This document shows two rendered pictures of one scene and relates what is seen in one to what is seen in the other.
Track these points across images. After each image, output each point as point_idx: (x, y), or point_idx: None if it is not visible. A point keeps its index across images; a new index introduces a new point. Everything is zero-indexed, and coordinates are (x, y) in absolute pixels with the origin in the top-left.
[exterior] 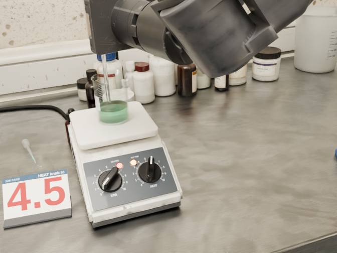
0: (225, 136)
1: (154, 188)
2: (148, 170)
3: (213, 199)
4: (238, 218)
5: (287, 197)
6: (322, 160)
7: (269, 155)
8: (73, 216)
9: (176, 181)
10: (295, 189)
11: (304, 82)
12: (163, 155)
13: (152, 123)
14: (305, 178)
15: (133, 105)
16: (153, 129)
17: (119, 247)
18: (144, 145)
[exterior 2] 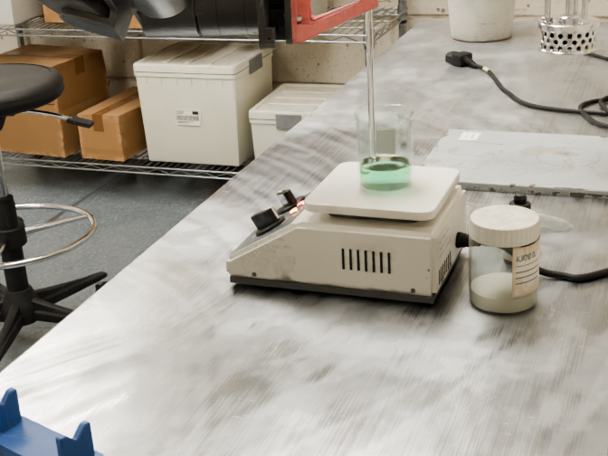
0: (345, 388)
1: (251, 237)
2: (259, 212)
3: (206, 308)
4: (151, 309)
5: (117, 356)
6: (116, 438)
7: (217, 396)
8: None
9: (239, 250)
10: (117, 371)
11: None
12: (278, 229)
13: (327, 203)
14: (118, 393)
15: (416, 205)
16: (309, 199)
17: (230, 242)
18: (308, 212)
